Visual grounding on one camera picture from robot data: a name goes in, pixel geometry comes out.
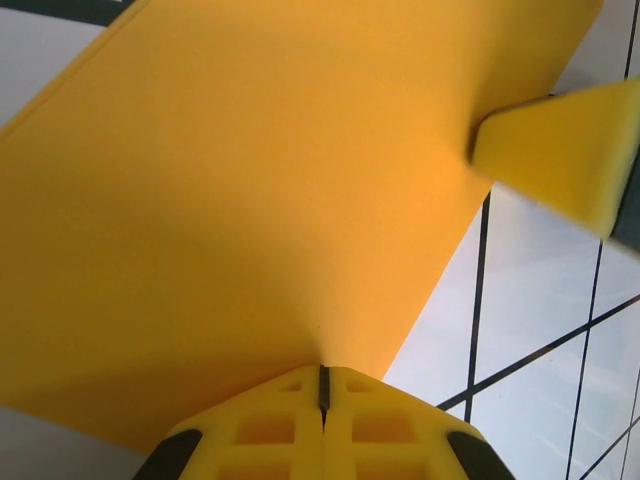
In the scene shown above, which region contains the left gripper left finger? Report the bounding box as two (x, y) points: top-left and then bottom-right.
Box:
(133, 364), (326, 480)

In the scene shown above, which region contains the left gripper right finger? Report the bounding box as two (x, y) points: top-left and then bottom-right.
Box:
(319, 364), (519, 480)

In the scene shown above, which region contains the yellow-orange cloth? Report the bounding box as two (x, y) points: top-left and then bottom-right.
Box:
(0, 0), (606, 459)

